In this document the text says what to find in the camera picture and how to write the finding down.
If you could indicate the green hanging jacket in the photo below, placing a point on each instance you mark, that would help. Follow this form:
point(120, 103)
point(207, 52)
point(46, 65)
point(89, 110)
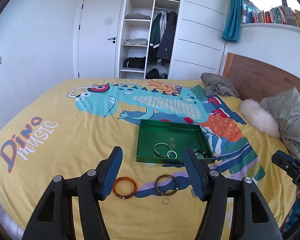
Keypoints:
point(153, 40)

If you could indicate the yellow dinosaur print blanket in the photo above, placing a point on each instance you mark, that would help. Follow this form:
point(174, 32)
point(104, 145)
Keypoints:
point(65, 167)

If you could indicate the grey towel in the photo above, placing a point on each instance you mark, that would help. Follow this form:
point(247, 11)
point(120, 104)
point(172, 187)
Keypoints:
point(218, 83)

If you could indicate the folded black clothes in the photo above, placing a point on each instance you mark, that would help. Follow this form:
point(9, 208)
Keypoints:
point(135, 63)

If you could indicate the row of books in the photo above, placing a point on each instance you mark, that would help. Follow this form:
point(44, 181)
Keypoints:
point(277, 15)

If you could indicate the folded grey clothes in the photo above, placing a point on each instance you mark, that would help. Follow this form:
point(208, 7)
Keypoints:
point(137, 16)

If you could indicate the white door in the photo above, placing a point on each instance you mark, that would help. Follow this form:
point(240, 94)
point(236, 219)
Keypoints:
point(97, 42)

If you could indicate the wooden bed headboard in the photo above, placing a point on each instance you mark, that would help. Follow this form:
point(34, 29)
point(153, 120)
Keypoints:
point(260, 77)

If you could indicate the grey mattress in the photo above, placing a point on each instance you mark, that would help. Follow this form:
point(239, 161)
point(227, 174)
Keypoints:
point(2, 212)

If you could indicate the white hanging jacket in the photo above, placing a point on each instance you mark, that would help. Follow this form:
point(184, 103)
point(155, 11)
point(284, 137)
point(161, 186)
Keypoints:
point(163, 25)

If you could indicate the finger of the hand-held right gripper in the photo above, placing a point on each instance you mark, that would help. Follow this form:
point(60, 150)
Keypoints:
point(287, 155)
point(281, 162)

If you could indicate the dark hanging jacket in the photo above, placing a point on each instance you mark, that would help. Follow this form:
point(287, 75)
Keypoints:
point(168, 40)

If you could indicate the green metal tray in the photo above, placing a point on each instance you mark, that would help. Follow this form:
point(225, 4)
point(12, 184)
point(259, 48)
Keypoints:
point(165, 132)

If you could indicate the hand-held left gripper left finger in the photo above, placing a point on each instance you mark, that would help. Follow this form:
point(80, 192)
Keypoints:
point(111, 175)

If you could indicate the dark brown bangle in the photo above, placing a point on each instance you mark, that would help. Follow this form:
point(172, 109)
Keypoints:
point(166, 193)

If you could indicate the grey-green padded jacket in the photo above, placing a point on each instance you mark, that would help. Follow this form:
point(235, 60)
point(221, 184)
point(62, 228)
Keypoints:
point(290, 115)

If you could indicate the white wardrobe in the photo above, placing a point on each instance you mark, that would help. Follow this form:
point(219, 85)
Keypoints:
point(200, 30)

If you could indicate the black bag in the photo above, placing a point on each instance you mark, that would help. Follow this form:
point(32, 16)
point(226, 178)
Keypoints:
point(155, 74)

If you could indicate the folded light clothes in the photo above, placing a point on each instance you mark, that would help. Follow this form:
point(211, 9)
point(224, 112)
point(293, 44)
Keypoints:
point(136, 42)

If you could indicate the teal curtain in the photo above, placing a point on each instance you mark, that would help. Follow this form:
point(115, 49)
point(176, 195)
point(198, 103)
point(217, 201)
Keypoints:
point(233, 17)

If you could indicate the thin metal bangle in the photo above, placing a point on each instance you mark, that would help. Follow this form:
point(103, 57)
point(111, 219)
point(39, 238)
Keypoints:
point(154, 150)

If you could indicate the white fur collar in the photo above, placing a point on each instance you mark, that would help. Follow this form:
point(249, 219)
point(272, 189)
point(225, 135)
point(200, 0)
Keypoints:
point(257, 116)

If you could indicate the white wall shelf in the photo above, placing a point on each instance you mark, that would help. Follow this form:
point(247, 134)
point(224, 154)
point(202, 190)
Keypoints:
point(265, 26)

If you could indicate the orange translucent bangle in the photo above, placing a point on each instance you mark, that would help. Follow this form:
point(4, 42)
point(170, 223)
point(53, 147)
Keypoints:
point(125, 196)

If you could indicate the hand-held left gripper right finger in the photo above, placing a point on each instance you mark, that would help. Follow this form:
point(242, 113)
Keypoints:
point(195, 177)

